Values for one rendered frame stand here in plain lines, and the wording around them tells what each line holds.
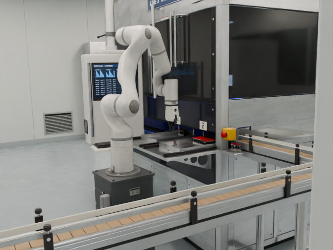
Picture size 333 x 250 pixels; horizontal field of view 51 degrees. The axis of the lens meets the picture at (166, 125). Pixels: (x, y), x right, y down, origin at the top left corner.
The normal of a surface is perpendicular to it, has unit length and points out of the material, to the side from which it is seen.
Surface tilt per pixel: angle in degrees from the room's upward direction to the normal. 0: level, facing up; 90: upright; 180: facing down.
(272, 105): 90
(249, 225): 90
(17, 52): 90
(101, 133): 90
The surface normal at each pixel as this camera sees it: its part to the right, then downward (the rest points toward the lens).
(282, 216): 0.50, 0.12
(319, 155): -0.87, 0.10
